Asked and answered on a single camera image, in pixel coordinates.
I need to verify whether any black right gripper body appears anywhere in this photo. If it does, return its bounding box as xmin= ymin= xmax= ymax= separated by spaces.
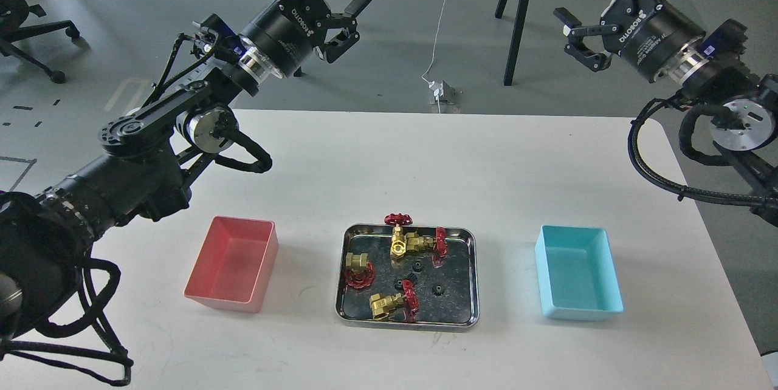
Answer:
xmin=601 ymin=0 xmax=706 ymax=83

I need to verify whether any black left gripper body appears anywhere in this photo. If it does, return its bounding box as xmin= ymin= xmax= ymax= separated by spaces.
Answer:
xmin=239 ymin=0 xmax=331 ymax=77

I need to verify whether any brass valve red handle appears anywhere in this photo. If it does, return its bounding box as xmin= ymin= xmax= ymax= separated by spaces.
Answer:
xmin=368 ymin=292 xmax=420 ymax=321
xmin=384 ymin=213 xmax=449 ymax=269
xmin=343 ymin=252 xmax=377 ymax=290

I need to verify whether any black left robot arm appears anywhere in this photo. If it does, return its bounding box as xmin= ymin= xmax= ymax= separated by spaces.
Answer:
xmin=2 ymin=0 xmax=372 ymax=386

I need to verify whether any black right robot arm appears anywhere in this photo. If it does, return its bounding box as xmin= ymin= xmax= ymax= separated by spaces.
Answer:
xmin=554 ymin=0 xmax=777 ymax=225

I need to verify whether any pink plastic box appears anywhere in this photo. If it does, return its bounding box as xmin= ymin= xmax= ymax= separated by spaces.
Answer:
xmin=184 ymin=216 xmax=280 ymax=313

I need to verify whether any blue plastic box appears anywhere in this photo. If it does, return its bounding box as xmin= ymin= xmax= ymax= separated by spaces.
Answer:
xmin=534 ymin=225 xmax=624 ymax=321

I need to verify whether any black tripod leg right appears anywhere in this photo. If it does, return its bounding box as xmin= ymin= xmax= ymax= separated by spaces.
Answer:
xmin=494 ymin=0 xmax=529 ymax=86

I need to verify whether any metal tray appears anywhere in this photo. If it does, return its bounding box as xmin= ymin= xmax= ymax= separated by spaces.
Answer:
xmin=334 ymin=224 xmax=479 ymax=331

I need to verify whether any black office chair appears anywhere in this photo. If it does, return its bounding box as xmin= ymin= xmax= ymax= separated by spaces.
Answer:
xmin=1 ymin=0 xmax=80 ymax=84

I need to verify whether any white power adapter with cable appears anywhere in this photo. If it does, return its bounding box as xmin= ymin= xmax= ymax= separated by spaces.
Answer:
xmin=420 ymin=0 xmax=452 ymax=114

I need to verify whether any brass valve red handle top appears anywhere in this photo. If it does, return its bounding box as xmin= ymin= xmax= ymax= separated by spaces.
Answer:
xmin=384 ymin=213 xmax=449 ymax=269

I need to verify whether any brass valve red handle bottom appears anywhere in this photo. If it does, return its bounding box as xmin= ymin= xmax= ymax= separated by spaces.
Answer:
xmin=368 ymin=292 xmax=420 ymax=321

